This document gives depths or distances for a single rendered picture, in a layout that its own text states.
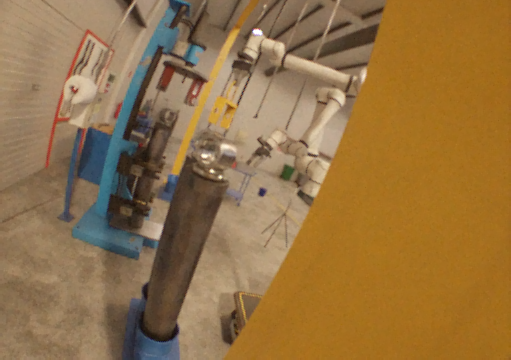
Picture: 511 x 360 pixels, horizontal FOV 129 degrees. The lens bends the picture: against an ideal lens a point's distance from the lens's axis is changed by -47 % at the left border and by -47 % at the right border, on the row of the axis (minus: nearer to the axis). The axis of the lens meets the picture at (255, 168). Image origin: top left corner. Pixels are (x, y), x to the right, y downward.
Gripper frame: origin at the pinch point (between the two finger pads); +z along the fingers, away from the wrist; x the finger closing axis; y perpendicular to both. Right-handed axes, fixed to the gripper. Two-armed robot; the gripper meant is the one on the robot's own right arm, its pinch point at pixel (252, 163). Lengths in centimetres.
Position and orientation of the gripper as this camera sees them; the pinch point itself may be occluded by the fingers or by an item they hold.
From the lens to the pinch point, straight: 155.4
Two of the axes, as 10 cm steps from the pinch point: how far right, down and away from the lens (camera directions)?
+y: 6.5, 6.6, 3.8
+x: -3.8, -1.5, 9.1
